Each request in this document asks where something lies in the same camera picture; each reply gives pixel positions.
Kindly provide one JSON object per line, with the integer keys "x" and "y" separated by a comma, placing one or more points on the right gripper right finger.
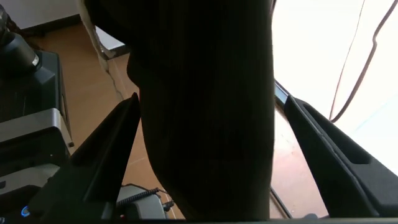
{"x": 342, "y": 174}

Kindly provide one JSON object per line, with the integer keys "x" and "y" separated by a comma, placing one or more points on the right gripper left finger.
{"x": 93, "y": 174}

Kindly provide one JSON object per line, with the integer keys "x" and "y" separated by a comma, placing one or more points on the black garment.
{"x": 205, "y": 109}

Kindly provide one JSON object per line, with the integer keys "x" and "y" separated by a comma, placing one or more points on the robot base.
{"x": 28, "y": 130}

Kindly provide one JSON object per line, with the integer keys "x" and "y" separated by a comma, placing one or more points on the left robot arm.
{"x": 17, "y": 53}

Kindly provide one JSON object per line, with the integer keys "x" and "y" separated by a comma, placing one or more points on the pink clothes hanger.
{"x": 370, "y": 59}

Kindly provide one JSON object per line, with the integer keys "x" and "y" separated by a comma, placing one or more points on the window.
{"x": 311, "y": 46}

